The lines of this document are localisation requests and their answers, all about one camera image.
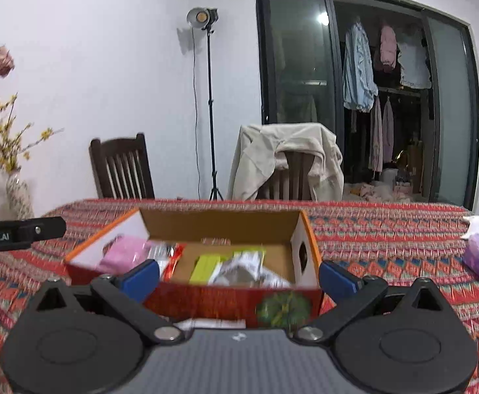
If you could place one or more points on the floral ceramic vase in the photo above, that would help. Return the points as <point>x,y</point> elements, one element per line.
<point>18,196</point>

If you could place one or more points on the yellow flower branches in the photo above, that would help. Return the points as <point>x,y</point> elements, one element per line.
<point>12,148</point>

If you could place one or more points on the red snack packet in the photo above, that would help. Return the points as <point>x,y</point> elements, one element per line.
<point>166,255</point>

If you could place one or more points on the pink snack packet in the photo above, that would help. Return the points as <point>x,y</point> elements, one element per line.
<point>122,254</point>

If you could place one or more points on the silver snack packet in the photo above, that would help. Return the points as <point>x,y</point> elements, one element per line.
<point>246,268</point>

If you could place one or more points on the pink hanging garment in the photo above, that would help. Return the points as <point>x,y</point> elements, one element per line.
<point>386,52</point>

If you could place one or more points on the glass sliding door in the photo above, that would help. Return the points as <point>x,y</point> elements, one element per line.
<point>397,85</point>

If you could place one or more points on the beige jacket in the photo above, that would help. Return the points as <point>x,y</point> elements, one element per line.
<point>262,150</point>

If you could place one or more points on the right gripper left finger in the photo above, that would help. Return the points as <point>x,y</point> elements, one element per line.
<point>125,294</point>

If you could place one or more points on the white hanging garment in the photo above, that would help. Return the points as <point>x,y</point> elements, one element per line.
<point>414,71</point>

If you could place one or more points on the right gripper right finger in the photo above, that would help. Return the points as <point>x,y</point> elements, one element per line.
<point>354,297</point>

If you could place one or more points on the yellow green snack packet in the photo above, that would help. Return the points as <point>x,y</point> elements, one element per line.
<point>205,265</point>

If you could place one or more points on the chair under beige jacket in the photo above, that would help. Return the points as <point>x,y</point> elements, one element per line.
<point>291,183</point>

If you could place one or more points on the dark wooden chair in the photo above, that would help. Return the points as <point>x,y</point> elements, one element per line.
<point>121,169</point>

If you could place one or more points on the light blue hanging shirt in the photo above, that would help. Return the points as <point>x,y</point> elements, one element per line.
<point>359,87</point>

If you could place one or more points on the orange cardboard pumpkin box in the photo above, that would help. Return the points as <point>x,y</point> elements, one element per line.
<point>286,236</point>

